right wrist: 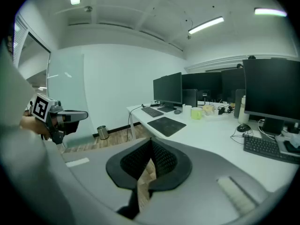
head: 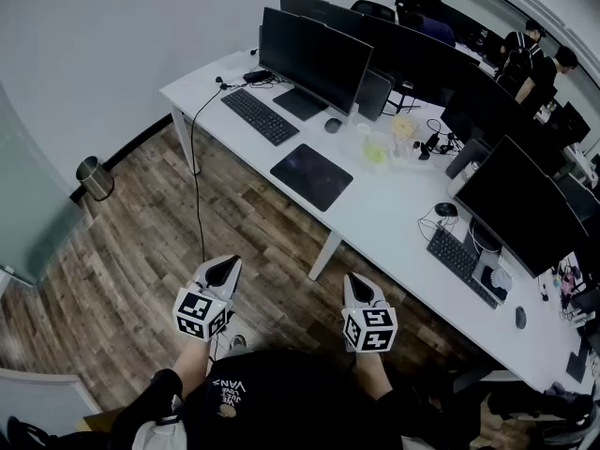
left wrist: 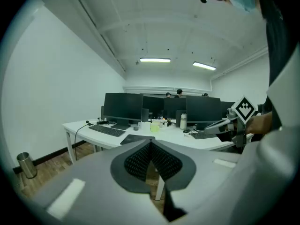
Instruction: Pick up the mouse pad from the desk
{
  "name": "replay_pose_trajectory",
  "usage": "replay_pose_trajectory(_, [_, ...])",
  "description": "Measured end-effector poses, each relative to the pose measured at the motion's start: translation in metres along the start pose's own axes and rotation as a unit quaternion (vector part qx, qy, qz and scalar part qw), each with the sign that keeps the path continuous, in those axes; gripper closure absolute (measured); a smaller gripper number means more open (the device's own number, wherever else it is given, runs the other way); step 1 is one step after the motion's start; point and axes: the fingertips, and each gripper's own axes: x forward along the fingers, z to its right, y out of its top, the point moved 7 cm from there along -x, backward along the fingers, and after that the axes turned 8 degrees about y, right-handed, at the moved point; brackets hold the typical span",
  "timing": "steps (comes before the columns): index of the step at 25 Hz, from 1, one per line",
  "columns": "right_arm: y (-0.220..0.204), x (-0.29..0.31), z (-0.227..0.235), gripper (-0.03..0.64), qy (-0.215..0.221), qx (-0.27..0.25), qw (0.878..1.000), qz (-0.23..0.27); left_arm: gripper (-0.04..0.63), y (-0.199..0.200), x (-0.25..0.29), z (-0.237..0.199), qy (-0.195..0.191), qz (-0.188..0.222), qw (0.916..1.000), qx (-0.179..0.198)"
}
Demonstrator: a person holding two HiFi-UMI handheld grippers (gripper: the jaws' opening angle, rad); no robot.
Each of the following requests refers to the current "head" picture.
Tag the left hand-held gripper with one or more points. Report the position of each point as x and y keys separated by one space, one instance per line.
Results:
x=199 y=310

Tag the white plastic cup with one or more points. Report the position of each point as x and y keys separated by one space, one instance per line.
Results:
x=364 y=129

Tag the dark grey computer mouse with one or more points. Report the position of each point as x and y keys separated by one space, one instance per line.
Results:
x=333 y=125
x=520 y=317

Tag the dark grey upright panel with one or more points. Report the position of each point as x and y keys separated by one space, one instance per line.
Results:
x=373 y=94
x=466 y=157

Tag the person's black shirt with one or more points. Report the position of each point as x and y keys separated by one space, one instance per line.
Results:
x=290 y=401

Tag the frosted glass panel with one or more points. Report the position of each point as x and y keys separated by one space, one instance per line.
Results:
x=33 y=195

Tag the white desk leg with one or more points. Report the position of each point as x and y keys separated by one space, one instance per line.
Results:
x=325 y=253
x=184 y=136

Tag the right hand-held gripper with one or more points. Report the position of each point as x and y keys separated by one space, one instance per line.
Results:
x=372 y=328

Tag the black computer monitor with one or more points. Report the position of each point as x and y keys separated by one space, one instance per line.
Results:
x=417 y=59
x=520 y=204
x=319 y=10
x=497 y=115
x=314 y=59

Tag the person's light grey shorts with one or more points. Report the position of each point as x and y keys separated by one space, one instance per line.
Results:
x=157 y=436

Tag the metal waste bin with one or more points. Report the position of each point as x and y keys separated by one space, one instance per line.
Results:
x=95 y=179

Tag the person's shoe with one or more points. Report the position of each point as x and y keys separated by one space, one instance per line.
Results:
x=238 y=341

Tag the person's left forearm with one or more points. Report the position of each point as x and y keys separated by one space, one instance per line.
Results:
x=192 y=359

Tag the black office chair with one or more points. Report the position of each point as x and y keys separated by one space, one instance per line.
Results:
x=529 y=406
x=372 y=10

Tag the person's right forearm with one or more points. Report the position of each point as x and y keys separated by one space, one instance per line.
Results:
x=372 y=373

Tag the yellow packet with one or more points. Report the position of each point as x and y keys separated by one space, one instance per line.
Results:
x=404 y=125

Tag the black notebook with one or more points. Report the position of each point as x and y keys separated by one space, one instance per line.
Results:
x=577 y=363

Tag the black power adapter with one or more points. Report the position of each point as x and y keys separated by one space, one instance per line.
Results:
x=256 y=76

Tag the dark blurry plastic part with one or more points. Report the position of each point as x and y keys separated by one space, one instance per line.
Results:
x=445 y=209

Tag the black keyboard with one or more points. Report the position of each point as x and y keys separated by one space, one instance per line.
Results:
x=259 y=116
x=459 y=263

